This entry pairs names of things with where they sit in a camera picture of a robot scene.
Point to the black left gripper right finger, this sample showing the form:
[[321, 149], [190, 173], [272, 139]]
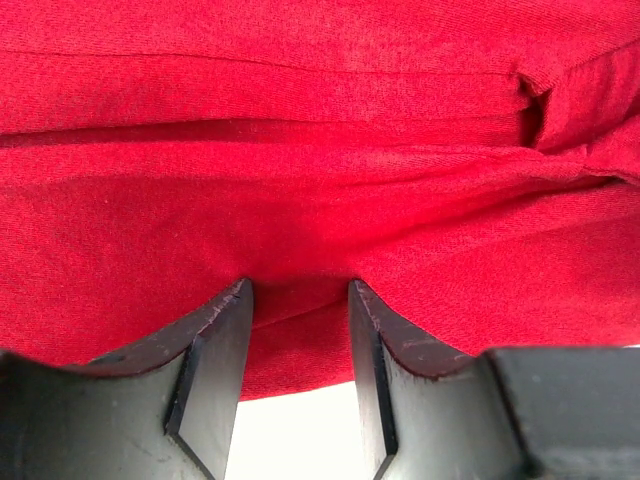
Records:
[[430, 411]]

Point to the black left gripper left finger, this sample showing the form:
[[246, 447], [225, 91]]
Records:
[[162, 407]]

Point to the dark red t shirt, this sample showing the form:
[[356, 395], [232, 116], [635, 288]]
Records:
[[475, 162]]

